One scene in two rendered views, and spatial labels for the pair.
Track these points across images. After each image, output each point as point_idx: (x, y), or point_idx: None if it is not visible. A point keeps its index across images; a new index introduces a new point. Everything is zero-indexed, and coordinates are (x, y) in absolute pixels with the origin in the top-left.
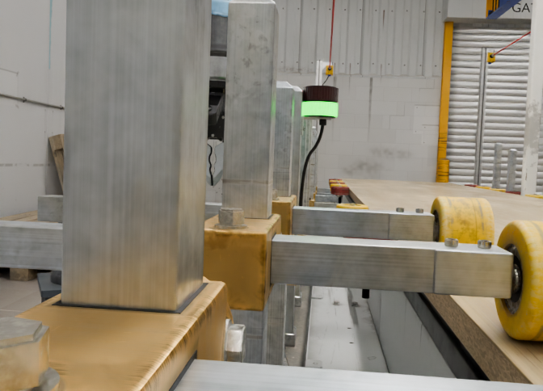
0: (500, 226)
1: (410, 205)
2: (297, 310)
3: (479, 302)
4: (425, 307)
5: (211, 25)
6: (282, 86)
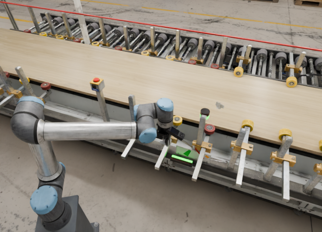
0: (191, 98)
1: (137, 94)
2: (172, 147)
3: (269, 137)
4: (230, 133)
5: (172, 112)
6: (246, 130)
